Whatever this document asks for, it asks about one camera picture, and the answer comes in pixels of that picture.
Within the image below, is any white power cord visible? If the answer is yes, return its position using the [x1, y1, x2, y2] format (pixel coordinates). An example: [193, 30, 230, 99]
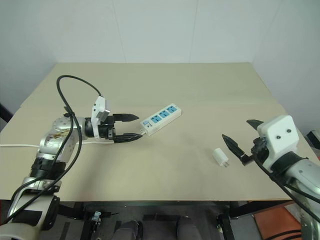
[0, 127, 146, 149]

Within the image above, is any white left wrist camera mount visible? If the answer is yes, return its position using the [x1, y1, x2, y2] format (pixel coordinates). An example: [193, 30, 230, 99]
[90, 96, 112, 139]

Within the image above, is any black object beside table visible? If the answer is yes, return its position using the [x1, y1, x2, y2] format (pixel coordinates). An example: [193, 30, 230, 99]
[0, 100, 14, 124]

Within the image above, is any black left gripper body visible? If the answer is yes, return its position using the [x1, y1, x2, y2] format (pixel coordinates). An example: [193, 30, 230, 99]
[97, 114, 117, 145]

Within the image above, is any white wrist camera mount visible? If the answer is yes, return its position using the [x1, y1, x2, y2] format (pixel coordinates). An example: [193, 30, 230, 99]
[90, 96, 112, 139]
[256, 114, 301, 171]

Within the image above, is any white blue power strip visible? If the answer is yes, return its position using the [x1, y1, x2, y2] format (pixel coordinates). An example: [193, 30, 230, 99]
[139, 104, 182, 137]

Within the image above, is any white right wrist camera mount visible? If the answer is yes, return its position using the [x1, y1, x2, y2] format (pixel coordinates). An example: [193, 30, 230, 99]
[256, 114, 301, 171]

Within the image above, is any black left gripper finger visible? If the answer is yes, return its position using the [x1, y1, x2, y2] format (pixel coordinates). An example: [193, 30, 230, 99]
[113, 113, 140, 124]
[114, 133, 144, 145]

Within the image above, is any white plug adapter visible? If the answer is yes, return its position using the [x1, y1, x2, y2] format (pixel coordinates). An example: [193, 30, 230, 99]
[212, 147, 231, 169]

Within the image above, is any black table frame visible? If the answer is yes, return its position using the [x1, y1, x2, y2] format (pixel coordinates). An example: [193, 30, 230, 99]
[56, 199, 253, 240]

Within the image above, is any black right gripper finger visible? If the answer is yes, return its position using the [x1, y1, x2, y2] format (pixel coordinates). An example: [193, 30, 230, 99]
[245, 119, 265, 131]
[221, 134, 254, 167]

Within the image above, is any orange red panel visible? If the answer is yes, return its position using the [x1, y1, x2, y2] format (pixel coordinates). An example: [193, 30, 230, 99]
[251, 199, 304, 240]

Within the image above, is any small blue grey clamp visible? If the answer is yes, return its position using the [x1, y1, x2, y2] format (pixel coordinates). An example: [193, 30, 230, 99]
[90, 210, 102, 224]

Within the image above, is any dark grey rounded shape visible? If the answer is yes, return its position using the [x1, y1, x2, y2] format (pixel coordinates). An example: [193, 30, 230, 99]
[116, 219, 144, 240]

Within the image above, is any dark box beside table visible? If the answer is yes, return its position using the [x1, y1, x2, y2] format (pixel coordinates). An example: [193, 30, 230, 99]
[305, 129, 320, 151]

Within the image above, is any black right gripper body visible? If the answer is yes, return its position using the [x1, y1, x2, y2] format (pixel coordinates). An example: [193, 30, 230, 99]
[250, 136, 270, 164]

